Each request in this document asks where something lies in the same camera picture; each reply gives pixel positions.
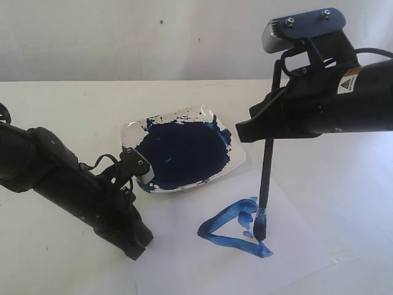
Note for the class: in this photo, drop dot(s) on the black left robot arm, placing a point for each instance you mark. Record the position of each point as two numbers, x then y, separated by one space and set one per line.
35 159

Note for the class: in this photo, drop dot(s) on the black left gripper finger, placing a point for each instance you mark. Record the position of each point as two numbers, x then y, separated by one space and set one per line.
132 248
143 234

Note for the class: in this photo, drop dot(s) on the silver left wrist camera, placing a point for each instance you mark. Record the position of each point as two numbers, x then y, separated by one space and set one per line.
132 163

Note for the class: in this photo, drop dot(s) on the white dish with blue paint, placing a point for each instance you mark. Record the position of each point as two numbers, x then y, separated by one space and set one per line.
185 148

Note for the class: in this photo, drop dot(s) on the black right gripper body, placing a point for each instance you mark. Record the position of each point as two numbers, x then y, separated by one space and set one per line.
306 109

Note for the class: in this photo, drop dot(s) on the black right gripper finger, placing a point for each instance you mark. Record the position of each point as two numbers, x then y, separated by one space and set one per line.
256 130
263 112

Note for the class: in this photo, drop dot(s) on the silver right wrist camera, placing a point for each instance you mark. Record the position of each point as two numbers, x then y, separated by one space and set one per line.
281 33

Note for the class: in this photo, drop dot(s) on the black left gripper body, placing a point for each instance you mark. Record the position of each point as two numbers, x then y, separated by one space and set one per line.
107 204

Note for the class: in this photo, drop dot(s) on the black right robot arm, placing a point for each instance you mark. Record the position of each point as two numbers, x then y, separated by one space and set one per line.
342 98

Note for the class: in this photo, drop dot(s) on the white paper sheet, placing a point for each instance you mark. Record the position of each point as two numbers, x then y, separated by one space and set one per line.
203 245

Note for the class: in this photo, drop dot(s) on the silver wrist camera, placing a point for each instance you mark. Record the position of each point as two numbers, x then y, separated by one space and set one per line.
132 163
281 33

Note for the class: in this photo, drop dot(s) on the black paintbrush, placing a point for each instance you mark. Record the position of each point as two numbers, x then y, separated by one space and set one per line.
260 223

